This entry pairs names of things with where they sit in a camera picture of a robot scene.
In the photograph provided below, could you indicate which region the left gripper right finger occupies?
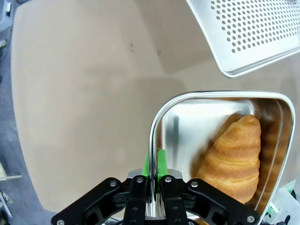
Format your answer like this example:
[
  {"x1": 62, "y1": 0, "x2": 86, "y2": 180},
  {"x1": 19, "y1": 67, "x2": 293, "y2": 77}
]
[{"x1": 157, "y1": 148, "x2": 261, "y2": 225}]

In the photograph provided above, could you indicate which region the rectangular steel container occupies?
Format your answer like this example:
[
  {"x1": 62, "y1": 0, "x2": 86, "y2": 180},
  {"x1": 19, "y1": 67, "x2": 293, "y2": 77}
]
[{"x1": 149, "y1": 90, "x2": 296, "y2": 218}]

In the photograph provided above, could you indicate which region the golden croissant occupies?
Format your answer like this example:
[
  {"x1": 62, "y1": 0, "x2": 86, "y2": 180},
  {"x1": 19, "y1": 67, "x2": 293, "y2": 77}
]
[{"x1": 192, "y1": 114, "x2": 262, "y2": 204}]

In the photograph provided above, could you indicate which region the perforated metal tray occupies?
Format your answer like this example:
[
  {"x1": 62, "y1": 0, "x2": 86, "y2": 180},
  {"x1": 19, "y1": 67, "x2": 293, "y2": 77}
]
[{"x1": 186, "y1": 0, "x2": 300, "y2": 78}]

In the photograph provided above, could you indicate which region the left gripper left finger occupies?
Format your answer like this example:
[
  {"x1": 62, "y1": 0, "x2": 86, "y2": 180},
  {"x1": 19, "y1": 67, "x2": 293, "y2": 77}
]
[{"x1": 50, "y1": 150, "x2": 151, "y2": 225}]

